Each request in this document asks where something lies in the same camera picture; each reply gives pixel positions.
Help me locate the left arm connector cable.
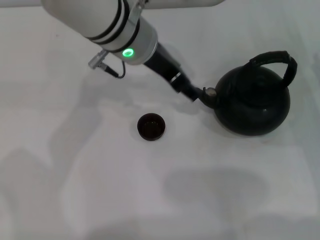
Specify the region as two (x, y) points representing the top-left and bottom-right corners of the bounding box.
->
(87, 49), (126, 79)

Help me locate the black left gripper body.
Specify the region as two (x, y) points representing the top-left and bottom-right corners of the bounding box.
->
(143, 42), (194, 99)

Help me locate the black round teapot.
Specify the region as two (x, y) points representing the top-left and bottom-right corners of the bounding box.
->
(196, 50), (298, 137)

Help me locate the white rounded robot torso panel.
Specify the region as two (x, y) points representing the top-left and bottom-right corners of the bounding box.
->
(142, 0), (226, 8)

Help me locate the dark brown teacup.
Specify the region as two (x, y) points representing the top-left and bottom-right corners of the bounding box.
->
(136, 112), (166, 142)

